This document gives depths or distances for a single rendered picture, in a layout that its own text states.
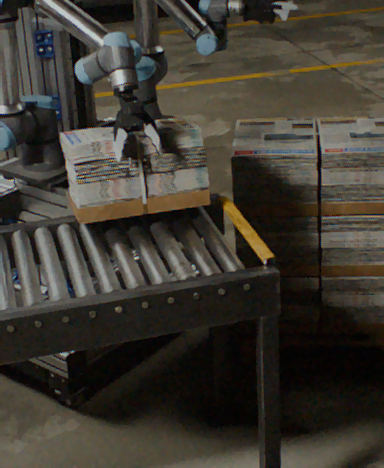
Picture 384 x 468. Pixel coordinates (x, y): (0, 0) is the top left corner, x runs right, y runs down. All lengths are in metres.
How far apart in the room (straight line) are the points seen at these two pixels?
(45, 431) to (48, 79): 1.19
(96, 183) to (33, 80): 0.76
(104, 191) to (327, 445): 1.11
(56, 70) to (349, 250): 1.17
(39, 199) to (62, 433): 0.78
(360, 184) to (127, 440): 1.13
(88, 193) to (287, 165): 0.77
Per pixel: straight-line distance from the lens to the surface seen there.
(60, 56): 3.16
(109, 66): 2.54
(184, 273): 2.33
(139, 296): 2.24
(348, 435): 3.09
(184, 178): 2.58
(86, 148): 2.52
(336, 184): 3.06
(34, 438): 3.16
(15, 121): 2.88
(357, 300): 3.26
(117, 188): 2.55
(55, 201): 3.01
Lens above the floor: 1.88
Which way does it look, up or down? 24 degrees down
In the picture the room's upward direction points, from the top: 3 degrees counter-clockwise
